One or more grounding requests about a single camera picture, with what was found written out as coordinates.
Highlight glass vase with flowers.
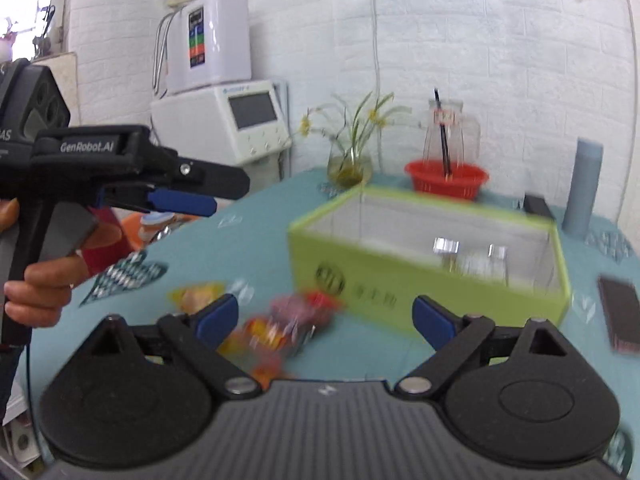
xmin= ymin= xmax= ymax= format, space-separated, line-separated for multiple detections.
xmin=299 ymin=91 xmax=413 ymax=190

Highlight pink snack packet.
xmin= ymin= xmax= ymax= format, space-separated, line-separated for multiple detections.
xmin=270 ymin=289 xmax=346 ymax=356

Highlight black straw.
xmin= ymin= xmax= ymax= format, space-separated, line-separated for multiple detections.
xmin=434 ymin=88 xmax=453 ymax=181

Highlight glass jar with metal lid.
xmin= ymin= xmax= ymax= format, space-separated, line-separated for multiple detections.
xmin=487 ymin=244 xmax=508 ymax=281
xmin=432 ymin=237 xmax=461 ymax=273

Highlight clear glass pitcher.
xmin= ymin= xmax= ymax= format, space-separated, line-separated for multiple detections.
xmin=422 ymin=99 xmax=482 ymax=171

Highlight orange snack packet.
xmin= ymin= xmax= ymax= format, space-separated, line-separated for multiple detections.
xmin=220 ymin=316 xmax=301 ymax=381

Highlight grey cylinder bottle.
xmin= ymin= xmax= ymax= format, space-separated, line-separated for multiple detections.
xmin=562 ymin=136 xmax=605 ymax=240

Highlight teal printed tablecloth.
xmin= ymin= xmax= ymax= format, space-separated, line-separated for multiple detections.
xmin=25 ymin=167 xmax=640 ymax=480

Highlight grey purifier hoses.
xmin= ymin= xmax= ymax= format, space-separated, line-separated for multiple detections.
xmin=152 ymin=10 xmax=173 ymax=98

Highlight white water purifier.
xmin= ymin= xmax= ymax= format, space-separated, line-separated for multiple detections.
xmin=165 ymin=0 xmax=251 ymax=95

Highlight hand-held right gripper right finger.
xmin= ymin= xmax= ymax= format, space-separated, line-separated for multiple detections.
xmin=393 ymin=295 xmax=568 ymax=401

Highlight red plastic basket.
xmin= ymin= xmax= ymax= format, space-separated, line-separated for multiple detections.
xmin=404 ymin=159 xmax=490 ymax=203

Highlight green cardboard box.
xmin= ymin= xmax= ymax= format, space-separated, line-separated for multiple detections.
xmin=287 ymin=185 xmax=572 ymax=333

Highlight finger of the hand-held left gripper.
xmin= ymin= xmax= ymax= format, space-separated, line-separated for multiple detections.
xmin=100 ymin=185 xmax=218 ymax=218
xmin=150 ymin=146 xmax=251 ymax=202

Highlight white machine with screen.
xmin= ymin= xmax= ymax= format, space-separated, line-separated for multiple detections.
xmin=150 ymin=79 xmax=293 ymax=193

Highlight dark rectangular case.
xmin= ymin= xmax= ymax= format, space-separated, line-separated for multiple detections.
xmin=597 ymin=275 xmax=640 ymax=353

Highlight window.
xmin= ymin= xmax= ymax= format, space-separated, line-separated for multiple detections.
xmin=0 ymin=0 xmax=58 ymax=66

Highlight person's left hand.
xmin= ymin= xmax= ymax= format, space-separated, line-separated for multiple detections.
xmin=0 ymin=199 xmax=123 ymax=328

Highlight beige foam board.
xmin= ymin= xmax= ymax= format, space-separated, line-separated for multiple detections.
xmin=30 ymin=51 xmax=78 ymax=126

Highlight small black box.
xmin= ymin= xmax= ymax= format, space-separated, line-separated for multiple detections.
xmin=522 ymin=194 xmax=555 ymax=220

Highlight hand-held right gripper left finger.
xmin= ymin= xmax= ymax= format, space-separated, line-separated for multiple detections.
xmin=82 ymin=294 xmax=263 ymax=401

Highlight yellow snack packet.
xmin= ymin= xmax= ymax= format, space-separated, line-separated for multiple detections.
xmin=170 ymin=282 xmax=228 ymax=313

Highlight thin curved wall cable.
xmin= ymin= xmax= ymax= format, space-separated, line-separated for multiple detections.
xmin=617 ymin=0 xmax=640 ymax=221

